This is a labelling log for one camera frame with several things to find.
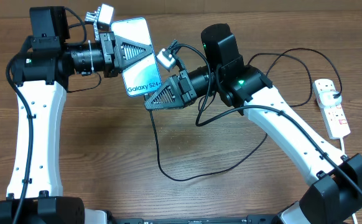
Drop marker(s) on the white power strip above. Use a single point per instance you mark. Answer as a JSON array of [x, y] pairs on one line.
[[333, 116]]

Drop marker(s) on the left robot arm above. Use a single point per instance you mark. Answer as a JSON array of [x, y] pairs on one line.
[[39, 74]]

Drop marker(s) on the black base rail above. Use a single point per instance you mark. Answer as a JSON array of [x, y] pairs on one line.
[[193, 221]]

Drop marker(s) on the white charger plug adapter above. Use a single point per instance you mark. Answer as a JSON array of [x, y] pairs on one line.
[[329, 98]]

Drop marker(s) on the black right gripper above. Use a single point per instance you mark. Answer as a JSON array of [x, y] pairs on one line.
[[173, 83]]

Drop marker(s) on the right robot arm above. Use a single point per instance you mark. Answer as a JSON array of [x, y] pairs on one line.
[[334, 179]]

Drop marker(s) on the blue Galaxy smartphone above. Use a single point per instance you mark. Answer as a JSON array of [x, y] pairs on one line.
[[143, 77]]

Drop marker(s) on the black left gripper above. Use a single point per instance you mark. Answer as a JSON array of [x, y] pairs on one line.
[[117, 50]]

